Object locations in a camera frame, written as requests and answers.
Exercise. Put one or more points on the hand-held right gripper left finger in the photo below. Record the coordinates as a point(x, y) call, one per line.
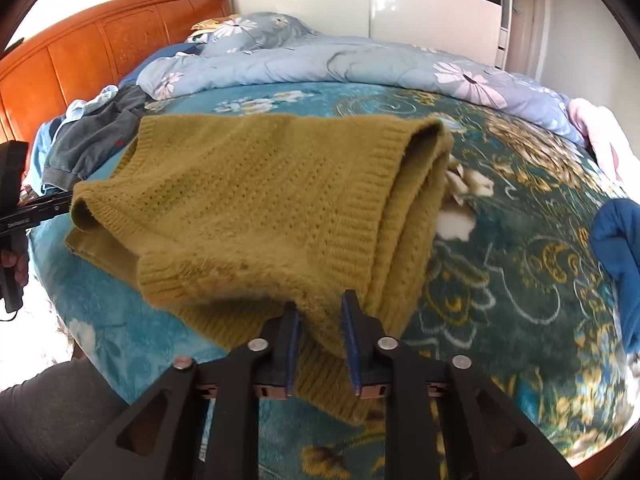
point(294, 355)

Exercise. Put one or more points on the mustard knit sweater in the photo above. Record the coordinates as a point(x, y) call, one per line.
point(260, 200)

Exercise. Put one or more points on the grey knit garment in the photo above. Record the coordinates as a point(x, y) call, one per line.
point(90, 145)

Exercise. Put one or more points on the pink quilted blanket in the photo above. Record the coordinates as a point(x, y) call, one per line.
point(597, 130)

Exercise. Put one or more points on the blue fleece garment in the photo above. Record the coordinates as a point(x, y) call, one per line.
point(40, 160)

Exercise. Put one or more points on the yellow patterned pillow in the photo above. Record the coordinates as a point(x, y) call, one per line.
point(212, 25)

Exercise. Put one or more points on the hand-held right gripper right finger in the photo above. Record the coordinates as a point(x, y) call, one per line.
point(352, 355)

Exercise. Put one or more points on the light blue daisy pillow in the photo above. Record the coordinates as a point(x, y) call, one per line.
point(260, 32)

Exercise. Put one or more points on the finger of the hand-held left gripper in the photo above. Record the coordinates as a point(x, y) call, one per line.
point(50, 205)

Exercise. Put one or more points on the white wardrobe with black stripe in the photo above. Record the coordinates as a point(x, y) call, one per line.
point(425, 5)

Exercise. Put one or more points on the pale blue white garment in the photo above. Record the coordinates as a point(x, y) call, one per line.
point(92, 100)

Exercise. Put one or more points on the light blue daisy quilt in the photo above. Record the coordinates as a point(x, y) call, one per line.
point(350, 65)

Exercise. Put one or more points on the wooden room door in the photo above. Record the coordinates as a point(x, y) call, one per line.
point(525, 20)

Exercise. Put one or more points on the person's left hand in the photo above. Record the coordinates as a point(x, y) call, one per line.
point(15, 265)

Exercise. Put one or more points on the person's dark trouser leg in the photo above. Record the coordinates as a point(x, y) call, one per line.
point(55, 420)

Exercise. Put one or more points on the orange wooden bed headboard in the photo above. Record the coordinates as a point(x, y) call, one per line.
point(100, 45)

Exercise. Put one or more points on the teal floral blanket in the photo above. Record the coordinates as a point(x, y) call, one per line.
point(500, 260)

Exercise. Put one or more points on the dark blue garment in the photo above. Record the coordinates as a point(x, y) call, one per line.
point(617, 250)

